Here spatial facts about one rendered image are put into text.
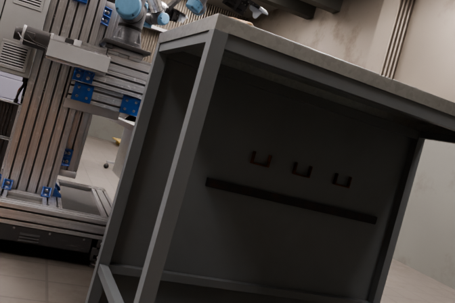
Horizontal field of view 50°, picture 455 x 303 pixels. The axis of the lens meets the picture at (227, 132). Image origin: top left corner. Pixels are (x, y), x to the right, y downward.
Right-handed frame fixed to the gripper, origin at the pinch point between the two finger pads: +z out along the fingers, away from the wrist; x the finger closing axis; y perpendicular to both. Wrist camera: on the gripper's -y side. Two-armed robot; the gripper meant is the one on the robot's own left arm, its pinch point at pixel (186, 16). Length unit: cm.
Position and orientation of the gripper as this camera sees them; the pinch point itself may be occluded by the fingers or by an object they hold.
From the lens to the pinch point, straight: 345.0
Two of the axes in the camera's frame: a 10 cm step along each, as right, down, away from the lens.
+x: 6.6, 3.2, -6.8
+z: 6.6, 1.9, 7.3
